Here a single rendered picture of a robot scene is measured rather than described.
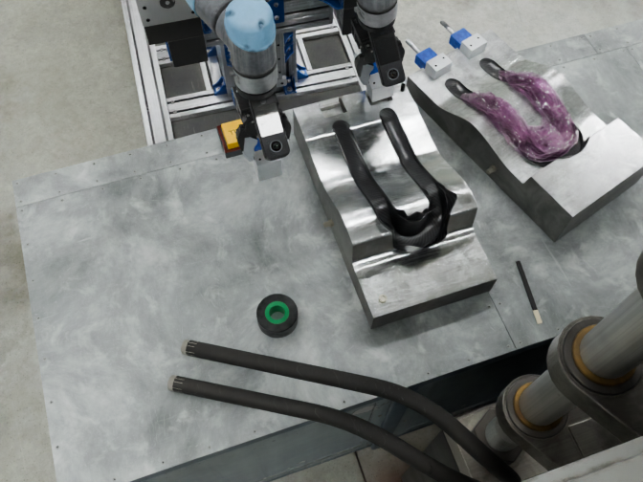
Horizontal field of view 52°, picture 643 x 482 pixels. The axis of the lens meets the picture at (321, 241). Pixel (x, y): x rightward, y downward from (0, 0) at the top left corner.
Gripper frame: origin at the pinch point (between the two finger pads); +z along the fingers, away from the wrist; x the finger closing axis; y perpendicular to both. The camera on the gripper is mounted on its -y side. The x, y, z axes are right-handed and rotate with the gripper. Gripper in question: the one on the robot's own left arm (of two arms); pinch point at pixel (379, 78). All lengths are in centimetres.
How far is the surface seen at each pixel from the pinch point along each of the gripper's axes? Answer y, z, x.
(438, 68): 2.7, 9.0, -15.6
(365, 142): -11.5, 3.3, 7.5
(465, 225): -36.1, 2.2, -4.9
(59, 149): 67, 92, 100
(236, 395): -54, -5, 47
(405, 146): -14.8, 4.6, -0.4
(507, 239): -39.8, 11.1, -14.2
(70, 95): 91, 96, 92
